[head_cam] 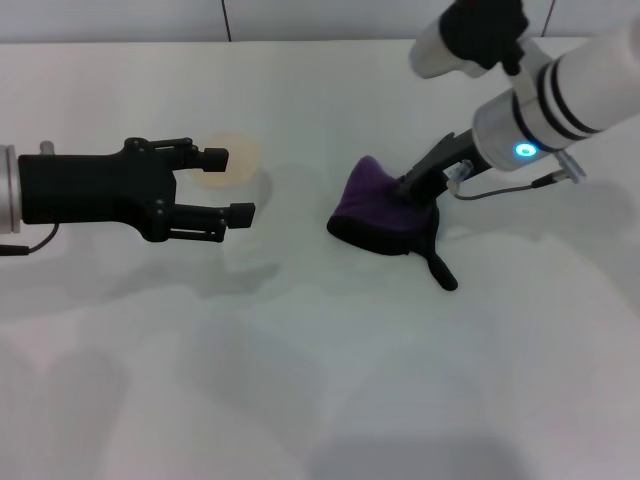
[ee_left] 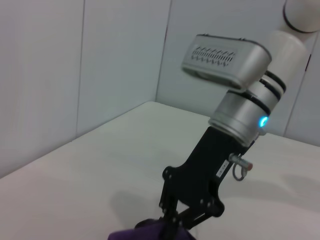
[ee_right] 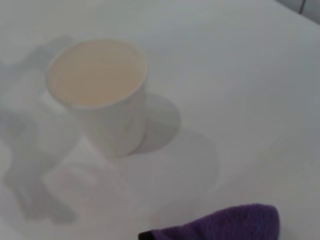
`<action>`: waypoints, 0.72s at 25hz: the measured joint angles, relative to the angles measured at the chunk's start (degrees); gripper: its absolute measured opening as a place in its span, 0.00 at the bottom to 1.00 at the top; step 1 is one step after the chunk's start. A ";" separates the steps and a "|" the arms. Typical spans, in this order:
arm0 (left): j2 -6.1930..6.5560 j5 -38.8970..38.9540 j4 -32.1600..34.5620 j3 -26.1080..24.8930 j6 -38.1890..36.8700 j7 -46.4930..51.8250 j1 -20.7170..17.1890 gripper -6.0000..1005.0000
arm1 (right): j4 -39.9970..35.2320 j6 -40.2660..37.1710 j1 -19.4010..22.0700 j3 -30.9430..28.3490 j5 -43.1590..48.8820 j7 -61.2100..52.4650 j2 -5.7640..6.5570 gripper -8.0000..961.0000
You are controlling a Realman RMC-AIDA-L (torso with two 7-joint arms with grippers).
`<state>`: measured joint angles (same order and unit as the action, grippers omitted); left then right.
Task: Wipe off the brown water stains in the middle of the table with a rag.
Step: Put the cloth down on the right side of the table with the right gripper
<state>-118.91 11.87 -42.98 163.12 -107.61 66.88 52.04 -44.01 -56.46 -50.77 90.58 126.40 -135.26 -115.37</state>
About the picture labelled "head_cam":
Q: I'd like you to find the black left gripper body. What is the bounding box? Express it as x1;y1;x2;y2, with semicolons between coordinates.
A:
17;136;179;245

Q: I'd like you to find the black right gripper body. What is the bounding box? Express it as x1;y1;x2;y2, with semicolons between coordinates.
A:
399;130;489;205

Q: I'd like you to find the white paper cup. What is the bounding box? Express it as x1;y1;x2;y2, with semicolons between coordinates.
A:
192;129;274;222

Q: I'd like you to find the purple rag with black trim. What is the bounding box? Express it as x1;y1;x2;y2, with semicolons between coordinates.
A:
326;154;460;293

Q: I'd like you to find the right arm gray cable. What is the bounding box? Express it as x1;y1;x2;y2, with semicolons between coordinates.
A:
446;151;590;202

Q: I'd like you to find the left arm dark cable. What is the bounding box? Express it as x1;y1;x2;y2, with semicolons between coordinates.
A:
0;222;62;258

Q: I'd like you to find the right wrist camera housing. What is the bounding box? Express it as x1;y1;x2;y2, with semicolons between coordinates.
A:
409;0;531;80

